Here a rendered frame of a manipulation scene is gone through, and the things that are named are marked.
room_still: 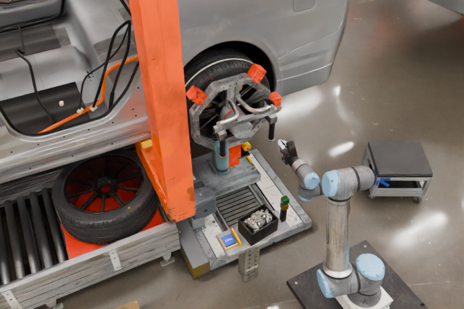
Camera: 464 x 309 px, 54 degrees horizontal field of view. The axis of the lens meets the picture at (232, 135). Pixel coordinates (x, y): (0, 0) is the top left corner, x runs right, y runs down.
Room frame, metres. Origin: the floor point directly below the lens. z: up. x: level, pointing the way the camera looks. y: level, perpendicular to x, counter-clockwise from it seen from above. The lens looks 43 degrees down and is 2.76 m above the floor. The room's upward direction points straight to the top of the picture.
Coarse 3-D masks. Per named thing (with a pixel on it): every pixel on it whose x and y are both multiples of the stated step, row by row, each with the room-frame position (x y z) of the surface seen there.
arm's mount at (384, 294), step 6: (384, 294) 1.26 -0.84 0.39; (342, 300) 1.25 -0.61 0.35; (348, 300) 1.23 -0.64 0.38; (384, 300) 1.23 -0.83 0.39; (390, 300) 1.23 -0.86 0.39; (342, 306) 1.23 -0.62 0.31; (348, 306) 1.21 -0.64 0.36; (354, 306) 1.19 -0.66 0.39; (378, 306) 1.19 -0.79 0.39; (384, 306) 1.20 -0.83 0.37
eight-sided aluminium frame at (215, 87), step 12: (216, 84) 2.21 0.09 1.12; (228, 84) 2.22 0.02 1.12; (240, 84) 2.26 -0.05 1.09; (252, 84) 2.29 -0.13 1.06; (192, 108) 2.16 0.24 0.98; (204, 108) 2.15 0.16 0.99; (192, 120) 2.12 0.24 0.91; (264, 120) 2.34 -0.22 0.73; (192, 132) 2.15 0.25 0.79; (252, 132) 2.30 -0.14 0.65; (204, 144) 2.14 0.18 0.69
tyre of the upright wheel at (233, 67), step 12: (216, 48) 2.52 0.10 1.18; (228, 48) 2.54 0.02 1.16; (192, 60) 2.43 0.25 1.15; (204, 60) 2.40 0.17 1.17; (216, 60) 2.39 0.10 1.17; (228, 60) 2.38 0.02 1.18; (240, 60) 2.42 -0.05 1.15; (192, 72) 2.33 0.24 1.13; (204, 72) 2.29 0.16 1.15; (216, 72) 2.28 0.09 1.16; (228, 72) 2.31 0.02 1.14; (240, 72) 2.35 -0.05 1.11; (192, 84) 2.24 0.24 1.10; (204, 84) 2.24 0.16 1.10; (264, 84) 2.43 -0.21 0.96
